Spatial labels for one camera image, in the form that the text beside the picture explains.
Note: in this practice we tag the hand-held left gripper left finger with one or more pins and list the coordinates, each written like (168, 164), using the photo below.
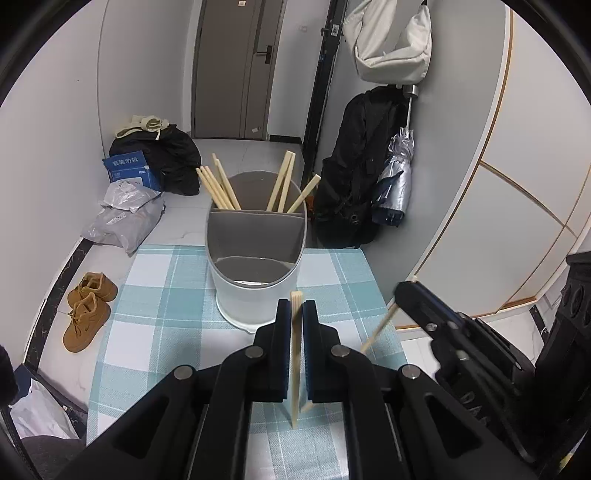
(284, 350)

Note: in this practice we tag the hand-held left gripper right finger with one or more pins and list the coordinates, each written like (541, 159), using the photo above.
(310, 350)

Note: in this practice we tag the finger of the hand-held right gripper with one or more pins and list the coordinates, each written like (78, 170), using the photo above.
(425, 304)

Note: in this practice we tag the wooden chopstick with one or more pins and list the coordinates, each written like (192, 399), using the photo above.
(210, 189)
(217, 190)
(378, 332)
(279, 182)
(227, 194)
(304, 194)
(287, 184)
(226, 184)
(296, 323)

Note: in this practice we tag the white utensil holder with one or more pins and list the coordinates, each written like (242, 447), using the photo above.
(249, 300)

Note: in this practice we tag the white shoulder bag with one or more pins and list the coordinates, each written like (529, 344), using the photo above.
(392, 50)

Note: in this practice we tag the silver folded umbrella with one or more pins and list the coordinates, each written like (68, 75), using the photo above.
(395, 184)

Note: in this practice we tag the white wardrobe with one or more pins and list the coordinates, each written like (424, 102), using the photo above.
(508, 207)

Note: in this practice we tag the teal checked table mat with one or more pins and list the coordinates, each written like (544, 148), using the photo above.
(161, 300)

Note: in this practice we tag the black hanging backpack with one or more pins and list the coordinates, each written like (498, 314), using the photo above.
(351, 161)

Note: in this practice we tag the tan shoe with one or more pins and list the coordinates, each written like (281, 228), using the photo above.
(85, 323)
(94, 288)

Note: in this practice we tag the grey parcel bag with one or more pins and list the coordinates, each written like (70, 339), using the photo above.
(124, 226)

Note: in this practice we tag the white parcel bag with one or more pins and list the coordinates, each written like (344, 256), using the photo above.
(129, 196)

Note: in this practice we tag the black bag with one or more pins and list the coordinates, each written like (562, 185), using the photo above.
(175, 157)

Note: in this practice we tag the dark blue paper bag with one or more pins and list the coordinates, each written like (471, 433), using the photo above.
(62, 397)

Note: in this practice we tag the blue cardboard box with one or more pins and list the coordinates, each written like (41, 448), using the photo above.
(129, 168)

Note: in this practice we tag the white plastic bag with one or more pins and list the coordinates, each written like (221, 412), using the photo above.
(37, 415)

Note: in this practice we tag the grey cloth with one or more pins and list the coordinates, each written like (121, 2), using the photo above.
(51, 461)

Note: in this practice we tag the beige cloth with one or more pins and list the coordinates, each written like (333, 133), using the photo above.
(138, 125)

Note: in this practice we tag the grey door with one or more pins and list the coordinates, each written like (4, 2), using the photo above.
(221, 69)

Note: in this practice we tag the black door frame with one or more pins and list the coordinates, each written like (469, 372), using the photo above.
(323, 69)

